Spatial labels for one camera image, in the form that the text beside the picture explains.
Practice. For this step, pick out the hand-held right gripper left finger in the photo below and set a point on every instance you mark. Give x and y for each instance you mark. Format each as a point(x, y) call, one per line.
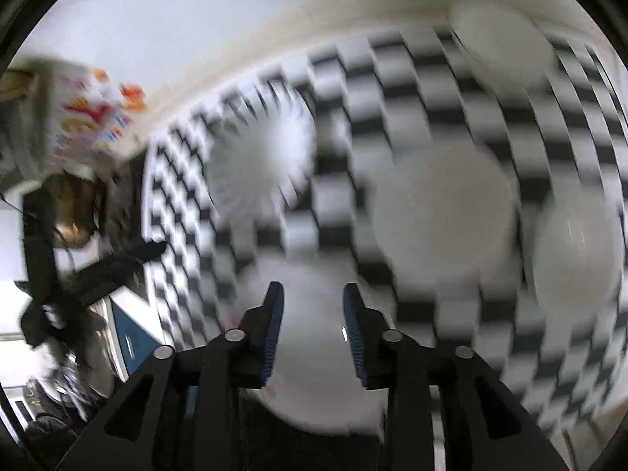
point(273, 324)

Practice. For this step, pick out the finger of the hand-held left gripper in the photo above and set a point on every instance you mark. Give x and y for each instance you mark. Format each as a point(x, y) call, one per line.
point(127, 260)

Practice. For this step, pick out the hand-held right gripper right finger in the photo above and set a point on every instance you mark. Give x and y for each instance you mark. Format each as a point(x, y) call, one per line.
point(354, 333)

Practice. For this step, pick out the white bowl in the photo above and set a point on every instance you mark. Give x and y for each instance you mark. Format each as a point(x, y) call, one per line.
point(574, 250)
point(441, 216)
point(319, 353)

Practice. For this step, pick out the striped white plate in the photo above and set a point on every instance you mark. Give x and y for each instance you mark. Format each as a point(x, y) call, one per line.
point(260, 157)

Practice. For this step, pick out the blue cabinet door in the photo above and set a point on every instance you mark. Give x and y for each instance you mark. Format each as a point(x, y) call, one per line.
point(130, 328)

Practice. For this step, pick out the steel steamer pot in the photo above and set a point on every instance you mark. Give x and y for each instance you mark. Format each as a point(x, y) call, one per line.
point(73, 206)

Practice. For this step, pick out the black white checkered cloth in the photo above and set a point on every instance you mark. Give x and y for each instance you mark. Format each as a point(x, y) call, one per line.
point(343, 108)

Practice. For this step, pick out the colourful wall sticker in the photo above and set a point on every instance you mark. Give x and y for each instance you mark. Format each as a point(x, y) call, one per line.
point(93, 108)

